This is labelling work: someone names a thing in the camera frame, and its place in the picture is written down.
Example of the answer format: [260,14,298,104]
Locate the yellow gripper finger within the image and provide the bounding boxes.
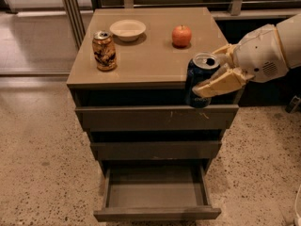
[213,43,238,68]
[192,68,254,98]

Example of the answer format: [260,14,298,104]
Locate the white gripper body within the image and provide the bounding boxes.
[233,24,289,83]

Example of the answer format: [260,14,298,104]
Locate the dark blue pepsi can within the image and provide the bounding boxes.
[185,52,220,108]

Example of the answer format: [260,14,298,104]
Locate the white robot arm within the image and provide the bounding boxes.
[192,14,301,98]

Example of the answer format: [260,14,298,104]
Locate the grey top drawer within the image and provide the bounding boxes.
[75,105,238,132]

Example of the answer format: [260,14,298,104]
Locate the grey drawer cabinet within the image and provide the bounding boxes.
[66,7,251,176]

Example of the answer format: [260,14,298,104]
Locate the gold patterned drink can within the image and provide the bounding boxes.
[92,30,117,72]

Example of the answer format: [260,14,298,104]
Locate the grey middle drawer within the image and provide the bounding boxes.
[90,140,221,160]

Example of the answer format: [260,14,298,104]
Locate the grey open bottom drawer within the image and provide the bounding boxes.
[94,165,221,222]

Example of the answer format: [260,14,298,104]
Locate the red apple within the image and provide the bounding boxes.
[172,25,192,47]

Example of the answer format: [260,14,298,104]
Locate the small grey floor device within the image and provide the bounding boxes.
[285,95,301,113]

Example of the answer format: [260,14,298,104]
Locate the white bowl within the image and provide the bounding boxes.
[110,20,146,41]

